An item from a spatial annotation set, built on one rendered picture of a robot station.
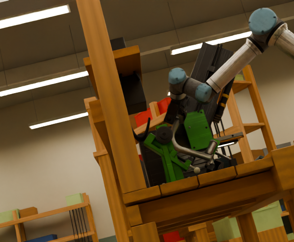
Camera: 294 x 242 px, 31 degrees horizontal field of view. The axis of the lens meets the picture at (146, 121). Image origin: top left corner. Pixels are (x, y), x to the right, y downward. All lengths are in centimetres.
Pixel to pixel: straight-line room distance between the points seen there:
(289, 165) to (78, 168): 993
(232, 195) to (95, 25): 83
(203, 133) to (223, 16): 788
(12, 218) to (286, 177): 965
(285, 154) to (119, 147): 60
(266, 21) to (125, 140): 78
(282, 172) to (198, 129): 75
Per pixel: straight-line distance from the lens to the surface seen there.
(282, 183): 195
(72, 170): 1173
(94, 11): 211
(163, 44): 1015
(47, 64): 1020
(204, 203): 199
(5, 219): 1134
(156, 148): 227
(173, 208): 198
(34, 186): 1184
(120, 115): 196
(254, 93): 563
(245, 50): 240
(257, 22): 227
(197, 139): 258
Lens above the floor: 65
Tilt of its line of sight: 14 degrees up
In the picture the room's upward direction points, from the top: 15 degrees counter-clockwise
